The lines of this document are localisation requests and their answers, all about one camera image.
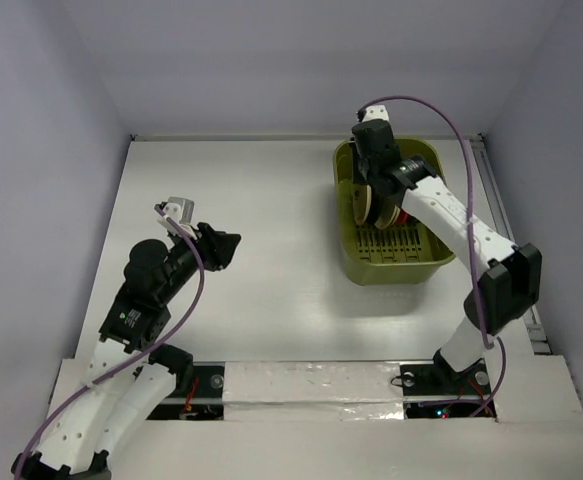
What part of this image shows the black plate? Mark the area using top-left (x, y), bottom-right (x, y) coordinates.
top-left (367, 197), bottom-right (394, 229)

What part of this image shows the beige plate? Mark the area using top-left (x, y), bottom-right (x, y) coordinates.
top-left (352, 184), bottom-right (373, 226)

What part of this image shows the orange plate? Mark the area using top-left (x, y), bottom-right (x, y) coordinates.
top-left (395, 210), bottom-right (410, 227)

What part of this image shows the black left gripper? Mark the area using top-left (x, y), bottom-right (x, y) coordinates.
top-left (160, 220), bottom-right (240, 301)

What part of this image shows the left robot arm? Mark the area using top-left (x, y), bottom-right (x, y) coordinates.
top-left (11, 220), bottom-right (241, 479)

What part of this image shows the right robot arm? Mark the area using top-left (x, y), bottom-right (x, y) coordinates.
top-left (352, 119), bottom-right (542, 392)

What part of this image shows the silver taped base panel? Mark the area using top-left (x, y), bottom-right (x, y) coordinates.
top-left (222, 361), bottom-right (404, 422)

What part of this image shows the green dish rack tub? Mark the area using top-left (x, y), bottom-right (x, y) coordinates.
top-left (333, 141), bottom-right (455, 286)

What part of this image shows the cream floral plate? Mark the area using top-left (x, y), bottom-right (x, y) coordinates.
top-left (375, 200), bottom-right (400, 230)

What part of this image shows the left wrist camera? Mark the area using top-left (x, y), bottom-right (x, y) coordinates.
top-left (154, 196), bottom-right (195, 235)

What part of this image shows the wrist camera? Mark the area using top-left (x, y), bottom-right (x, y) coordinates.
top-left (357, 104), bottom-right (390, 123)
top-left (154, 196), bottom-right (195, 235)

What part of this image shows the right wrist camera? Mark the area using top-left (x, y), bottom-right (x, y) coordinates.
top-left (357, 104), bottom-right (390, 123)

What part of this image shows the aluminium side rail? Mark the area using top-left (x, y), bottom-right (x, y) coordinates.
top-left (469, 139), bottom-right (553, 355)

